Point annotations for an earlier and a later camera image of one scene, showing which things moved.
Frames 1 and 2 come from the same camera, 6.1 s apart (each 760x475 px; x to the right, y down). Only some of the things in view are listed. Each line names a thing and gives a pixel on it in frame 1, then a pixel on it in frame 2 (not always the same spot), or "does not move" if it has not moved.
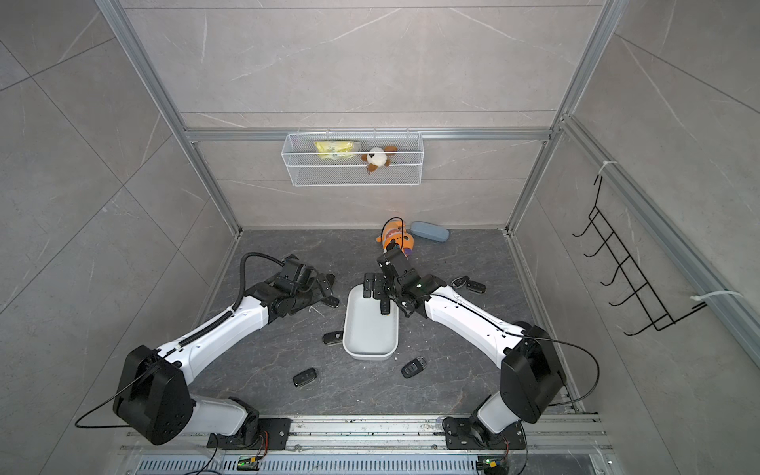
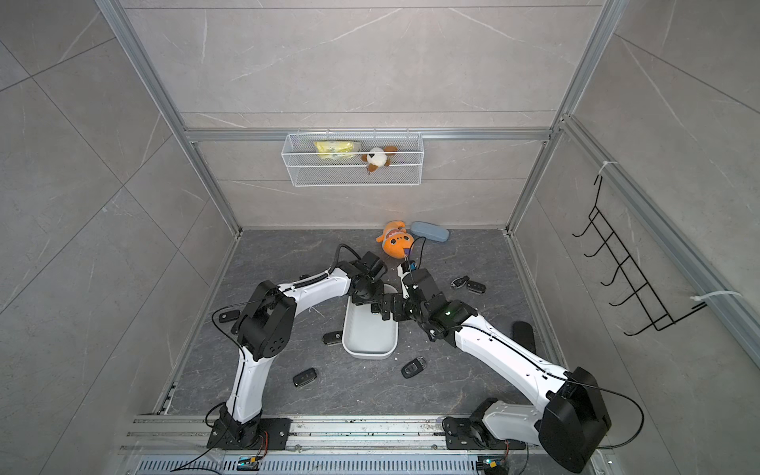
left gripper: x=317 y=291 → x=381 y=291
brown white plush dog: x=377 y=157 does not move
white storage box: x=367 y=334 does not move
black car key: x=476 y=287 does not move
